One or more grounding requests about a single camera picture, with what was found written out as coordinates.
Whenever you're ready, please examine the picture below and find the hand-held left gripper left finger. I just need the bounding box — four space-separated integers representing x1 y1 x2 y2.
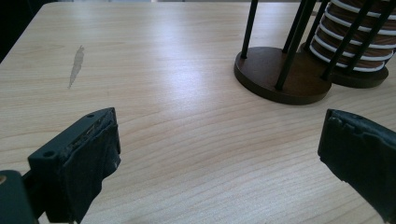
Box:
27 106 121 224

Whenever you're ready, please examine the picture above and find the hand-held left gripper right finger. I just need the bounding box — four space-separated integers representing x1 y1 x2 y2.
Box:
317 108 396 224

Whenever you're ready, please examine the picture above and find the stack of brown paper cups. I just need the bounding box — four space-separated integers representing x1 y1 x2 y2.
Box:
308 0 396 73

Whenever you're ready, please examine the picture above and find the dark wooden cup holder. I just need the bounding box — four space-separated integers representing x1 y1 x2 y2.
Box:
233 0 396 105

